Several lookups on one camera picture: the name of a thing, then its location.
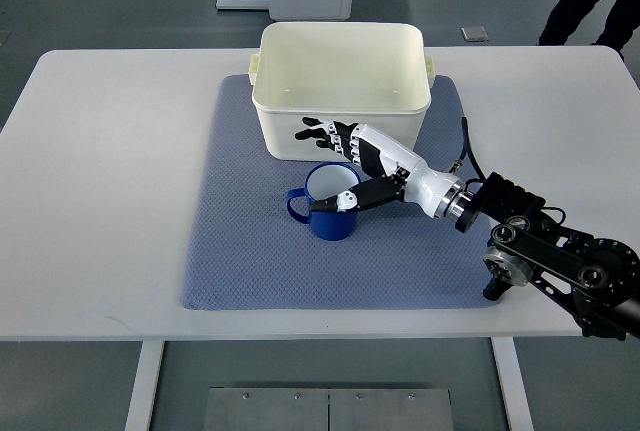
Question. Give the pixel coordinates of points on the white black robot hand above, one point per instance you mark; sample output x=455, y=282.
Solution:
x=395, y=172

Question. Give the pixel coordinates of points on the blue mug white inside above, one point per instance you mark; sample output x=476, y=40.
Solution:
x=323, y=181

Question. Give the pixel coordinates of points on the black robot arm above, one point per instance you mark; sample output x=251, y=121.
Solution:
x=595, y=280

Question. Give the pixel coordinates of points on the white plastic box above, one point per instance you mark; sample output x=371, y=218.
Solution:
x=351, y=72

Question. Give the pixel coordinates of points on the small grey floor plate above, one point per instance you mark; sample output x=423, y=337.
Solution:
x=474, y=34

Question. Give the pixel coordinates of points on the blue quilted mat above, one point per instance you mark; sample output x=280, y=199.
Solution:
x=247, y=253

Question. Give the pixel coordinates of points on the person in dark clothes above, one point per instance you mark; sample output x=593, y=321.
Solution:
x=564, y=19

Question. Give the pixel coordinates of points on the grey metal floor plate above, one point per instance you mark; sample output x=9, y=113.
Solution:
x=271, y=408

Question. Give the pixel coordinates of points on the white table frame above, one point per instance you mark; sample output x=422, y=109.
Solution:
x=504, y=351

